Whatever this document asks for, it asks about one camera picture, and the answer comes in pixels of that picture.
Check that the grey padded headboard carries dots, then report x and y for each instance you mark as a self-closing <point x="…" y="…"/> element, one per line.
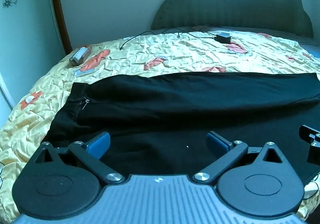
<point x="232" y="4"/>

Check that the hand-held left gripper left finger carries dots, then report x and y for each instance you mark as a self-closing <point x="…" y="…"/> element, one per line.
<point x="100" y="143"/>

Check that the black pants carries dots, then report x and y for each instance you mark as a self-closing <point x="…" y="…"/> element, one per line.
<point x="175" y="104"/>

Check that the small brown box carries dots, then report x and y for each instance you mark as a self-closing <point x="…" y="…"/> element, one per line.
<point x="80" y="57"/>

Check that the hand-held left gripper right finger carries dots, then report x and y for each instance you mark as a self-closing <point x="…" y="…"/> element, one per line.
<point x="217" y="142"/>

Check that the brown wooden frame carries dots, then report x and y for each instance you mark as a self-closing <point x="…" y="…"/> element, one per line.
<point x="58" y="6"/>

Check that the yellow floral bedspread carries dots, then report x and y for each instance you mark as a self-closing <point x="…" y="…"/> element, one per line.
<point x="175" y="51"/>

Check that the wardrobe sliding door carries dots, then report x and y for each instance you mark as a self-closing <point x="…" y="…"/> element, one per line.
<point x="22" y="26"/>

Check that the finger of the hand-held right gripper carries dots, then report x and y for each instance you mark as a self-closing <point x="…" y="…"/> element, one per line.
<point x="310" y="139"/>

